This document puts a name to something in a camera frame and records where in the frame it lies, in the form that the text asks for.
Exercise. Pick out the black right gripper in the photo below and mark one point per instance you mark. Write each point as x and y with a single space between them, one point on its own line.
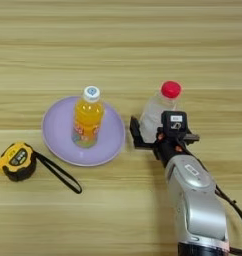
169 148

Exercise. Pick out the clear water bottle red cap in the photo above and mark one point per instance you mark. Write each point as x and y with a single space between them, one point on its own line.
153 113

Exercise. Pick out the orange juice bottle white cap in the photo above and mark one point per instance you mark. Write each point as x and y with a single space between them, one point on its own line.
88 116

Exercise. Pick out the yellow black tape measure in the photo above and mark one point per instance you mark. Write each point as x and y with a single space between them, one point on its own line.
15 160

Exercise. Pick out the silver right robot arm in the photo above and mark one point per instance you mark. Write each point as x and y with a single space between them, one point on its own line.
196 200

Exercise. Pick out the black box white label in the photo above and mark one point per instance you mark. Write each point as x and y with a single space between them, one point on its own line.
174 122

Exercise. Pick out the round purple plate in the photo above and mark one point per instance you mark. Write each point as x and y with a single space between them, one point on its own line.
58 130

